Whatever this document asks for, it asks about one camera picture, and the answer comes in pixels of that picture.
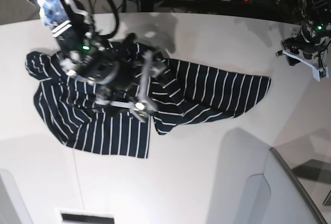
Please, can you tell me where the grey monitor edge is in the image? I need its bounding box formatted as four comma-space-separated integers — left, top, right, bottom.
269, 148, 327, 223

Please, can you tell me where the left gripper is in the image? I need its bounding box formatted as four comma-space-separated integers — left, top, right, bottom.
281, 34, 327, 58

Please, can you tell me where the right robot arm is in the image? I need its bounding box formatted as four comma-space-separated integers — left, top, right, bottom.
28, 0, 162, 102

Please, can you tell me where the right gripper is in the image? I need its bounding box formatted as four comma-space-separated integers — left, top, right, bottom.
85, 34, 166, 100

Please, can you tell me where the navy white striped t-shirt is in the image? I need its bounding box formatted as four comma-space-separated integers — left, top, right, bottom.
25, 41, 272, 159

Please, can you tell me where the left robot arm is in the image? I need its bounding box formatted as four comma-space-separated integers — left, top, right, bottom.
274, 0, 330, 62

